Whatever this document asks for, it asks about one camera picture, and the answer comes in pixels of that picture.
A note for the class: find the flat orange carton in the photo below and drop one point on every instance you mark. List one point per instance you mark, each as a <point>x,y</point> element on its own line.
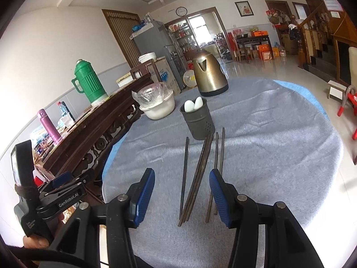
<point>258,33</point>

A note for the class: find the brown interior door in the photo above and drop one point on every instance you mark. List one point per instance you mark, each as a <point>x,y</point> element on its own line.
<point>276,11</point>

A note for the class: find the framed wall picture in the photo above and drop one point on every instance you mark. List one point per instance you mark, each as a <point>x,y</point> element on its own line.
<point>244,8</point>

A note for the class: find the white ceramic spoon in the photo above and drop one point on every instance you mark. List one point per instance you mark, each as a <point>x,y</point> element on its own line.
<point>198,102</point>
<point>188,106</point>

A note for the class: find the red plastic chair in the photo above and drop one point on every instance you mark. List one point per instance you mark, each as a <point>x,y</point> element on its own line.
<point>351,100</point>

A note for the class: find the red-capped water bottle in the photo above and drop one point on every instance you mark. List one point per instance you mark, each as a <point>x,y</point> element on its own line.
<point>63,110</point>

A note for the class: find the golden steel electric kettle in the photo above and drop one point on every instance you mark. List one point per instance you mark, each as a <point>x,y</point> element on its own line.
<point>209,75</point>

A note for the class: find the round wall clock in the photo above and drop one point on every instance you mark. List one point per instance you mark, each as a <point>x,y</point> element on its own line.
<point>181,11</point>

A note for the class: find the grey perforated metal utensil holder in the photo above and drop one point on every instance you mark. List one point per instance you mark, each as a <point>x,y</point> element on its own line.
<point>199,122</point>

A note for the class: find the green thermos flask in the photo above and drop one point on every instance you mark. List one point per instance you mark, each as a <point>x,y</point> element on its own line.
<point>90,83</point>

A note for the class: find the dark wooden chopstick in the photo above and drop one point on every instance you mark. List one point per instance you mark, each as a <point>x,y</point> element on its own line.
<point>222,150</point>
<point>197,184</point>
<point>192,184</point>
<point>184,178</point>
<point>215,150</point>

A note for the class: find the dark wooden side table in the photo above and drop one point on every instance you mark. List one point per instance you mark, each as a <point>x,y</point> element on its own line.
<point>252,39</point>

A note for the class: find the glass shelf cabinet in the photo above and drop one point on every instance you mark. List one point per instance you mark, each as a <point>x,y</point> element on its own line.
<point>181,33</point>

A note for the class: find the cream box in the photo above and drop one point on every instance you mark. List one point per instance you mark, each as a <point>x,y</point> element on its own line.
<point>124,79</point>

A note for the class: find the plastic packets pile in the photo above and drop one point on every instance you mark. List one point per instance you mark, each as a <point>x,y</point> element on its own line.
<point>41,143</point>

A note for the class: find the grey tablecloth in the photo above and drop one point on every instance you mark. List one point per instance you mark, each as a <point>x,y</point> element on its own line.
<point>265,145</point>

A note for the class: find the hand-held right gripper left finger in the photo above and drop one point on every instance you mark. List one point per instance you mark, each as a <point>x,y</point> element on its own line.
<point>142,198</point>

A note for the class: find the clear plastic bag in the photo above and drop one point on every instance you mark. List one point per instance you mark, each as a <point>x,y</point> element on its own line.
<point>152,95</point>

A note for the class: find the purple insulated bottle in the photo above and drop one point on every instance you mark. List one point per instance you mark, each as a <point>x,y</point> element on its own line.
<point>48,125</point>

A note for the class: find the grey refrigerator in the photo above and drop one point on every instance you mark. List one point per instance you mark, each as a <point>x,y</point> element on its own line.
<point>153,42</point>

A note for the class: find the blue under cloth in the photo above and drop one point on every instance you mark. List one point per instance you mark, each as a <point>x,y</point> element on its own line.
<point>304,93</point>

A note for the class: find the small white fan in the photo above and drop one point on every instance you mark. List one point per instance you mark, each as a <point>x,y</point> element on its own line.
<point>189,78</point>

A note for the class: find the blue item on refrigerator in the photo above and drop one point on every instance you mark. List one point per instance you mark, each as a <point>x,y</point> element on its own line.
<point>136,28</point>

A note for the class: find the small white stool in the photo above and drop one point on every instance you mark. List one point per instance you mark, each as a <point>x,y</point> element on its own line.
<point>334,89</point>

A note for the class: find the wooden staircase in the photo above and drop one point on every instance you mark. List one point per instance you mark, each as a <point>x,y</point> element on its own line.
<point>320,50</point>

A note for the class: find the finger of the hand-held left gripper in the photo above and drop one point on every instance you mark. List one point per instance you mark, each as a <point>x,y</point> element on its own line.
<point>74,178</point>

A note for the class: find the white plastic basin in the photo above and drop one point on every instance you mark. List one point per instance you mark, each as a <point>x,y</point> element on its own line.
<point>157,111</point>

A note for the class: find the person's left hand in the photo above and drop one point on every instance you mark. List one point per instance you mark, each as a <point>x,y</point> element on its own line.
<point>39,241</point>

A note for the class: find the carved dark wooden sideboard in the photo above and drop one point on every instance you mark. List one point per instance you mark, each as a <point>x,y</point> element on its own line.
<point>92,136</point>

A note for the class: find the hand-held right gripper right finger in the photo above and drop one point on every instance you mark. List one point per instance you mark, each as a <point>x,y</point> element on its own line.
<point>220,198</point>

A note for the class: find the brown wooden door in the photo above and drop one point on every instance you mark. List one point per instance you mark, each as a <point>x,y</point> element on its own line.
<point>122,33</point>

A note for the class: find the white appliance box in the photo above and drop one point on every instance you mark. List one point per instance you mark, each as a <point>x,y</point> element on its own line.
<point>164,71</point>

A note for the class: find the wooden chair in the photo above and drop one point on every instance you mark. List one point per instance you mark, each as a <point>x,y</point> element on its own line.
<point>139,71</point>

